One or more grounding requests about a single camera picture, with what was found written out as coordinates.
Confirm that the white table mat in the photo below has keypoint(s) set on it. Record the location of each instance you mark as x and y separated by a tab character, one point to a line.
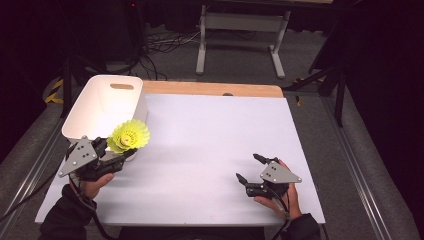
186	186

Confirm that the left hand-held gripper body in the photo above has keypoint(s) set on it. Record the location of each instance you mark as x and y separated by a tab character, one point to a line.
81	156

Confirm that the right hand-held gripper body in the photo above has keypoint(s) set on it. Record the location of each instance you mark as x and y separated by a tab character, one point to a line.
278	175

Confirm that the person's left hand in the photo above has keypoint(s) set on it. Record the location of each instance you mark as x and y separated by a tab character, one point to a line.
95	187

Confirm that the grey floor rail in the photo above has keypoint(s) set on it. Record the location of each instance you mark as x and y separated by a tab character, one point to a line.
30	173
353	166

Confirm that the person's dark clothed lap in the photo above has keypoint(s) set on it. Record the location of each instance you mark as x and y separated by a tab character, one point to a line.
186	234

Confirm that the person's right hand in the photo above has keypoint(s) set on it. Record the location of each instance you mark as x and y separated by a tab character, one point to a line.
290	206

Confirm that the white plastic bin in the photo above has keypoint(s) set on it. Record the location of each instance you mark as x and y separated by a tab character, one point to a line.
100	106

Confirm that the yellow black floor tape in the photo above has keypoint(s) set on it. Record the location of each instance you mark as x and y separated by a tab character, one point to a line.
53	97

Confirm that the grey metal stand frame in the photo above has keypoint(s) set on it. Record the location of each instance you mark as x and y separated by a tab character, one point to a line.
243	21

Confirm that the black tripod stand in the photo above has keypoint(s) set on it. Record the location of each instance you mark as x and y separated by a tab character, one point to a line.
66	90
340	100

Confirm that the black curtain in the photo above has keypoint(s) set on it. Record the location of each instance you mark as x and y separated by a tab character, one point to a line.
383	66
23	50

